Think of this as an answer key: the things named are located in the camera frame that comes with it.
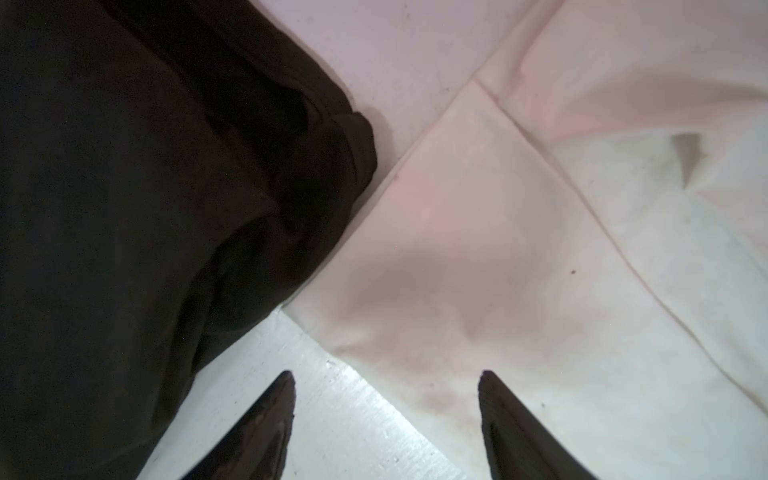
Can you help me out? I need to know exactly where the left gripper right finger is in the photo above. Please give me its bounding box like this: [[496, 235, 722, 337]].
[[478, 370, 595, 480]]

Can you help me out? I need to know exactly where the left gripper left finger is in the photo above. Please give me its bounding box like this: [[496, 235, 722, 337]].
[[184, 371, 296, 480]]

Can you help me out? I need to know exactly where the white t shirt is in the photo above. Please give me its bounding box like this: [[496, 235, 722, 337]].
[[288, 1, 767, 479]]

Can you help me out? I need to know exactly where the folded black t shirt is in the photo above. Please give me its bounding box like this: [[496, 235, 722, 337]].
[[1, 1, 377, 479]]

